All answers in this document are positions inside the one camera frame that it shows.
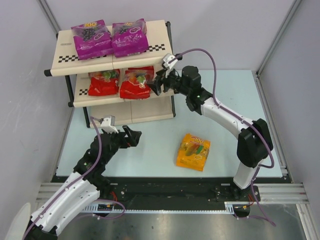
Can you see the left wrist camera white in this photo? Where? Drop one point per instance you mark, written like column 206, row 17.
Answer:
column 108, row 124

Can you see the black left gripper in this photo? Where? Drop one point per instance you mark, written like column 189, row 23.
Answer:
column 124, row 138

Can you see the orange mango candy bag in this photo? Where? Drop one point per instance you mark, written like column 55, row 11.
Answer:
column 193, row 152

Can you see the purple grape candy bag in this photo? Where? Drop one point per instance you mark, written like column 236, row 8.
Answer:
column 92, row 40
column 129, row 38

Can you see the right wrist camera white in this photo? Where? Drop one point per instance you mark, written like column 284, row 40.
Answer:
column 169, row 61

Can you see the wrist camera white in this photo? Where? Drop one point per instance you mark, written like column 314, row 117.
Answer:
column 108, row 124
column 169, row 61

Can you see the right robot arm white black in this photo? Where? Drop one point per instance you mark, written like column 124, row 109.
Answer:
column 254, row 143

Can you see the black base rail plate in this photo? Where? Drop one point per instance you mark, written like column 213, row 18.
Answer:
column 180, row 194

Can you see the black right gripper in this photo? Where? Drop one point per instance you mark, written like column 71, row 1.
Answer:
column 162, row 81

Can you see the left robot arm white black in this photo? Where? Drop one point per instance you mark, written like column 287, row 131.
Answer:
column 84, row 185

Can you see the red fruit candy bag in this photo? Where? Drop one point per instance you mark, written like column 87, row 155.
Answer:
column 104, row 83
column 134, row 85

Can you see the beige three-tier shelf rack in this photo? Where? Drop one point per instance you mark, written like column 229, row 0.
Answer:
column 126, row 111

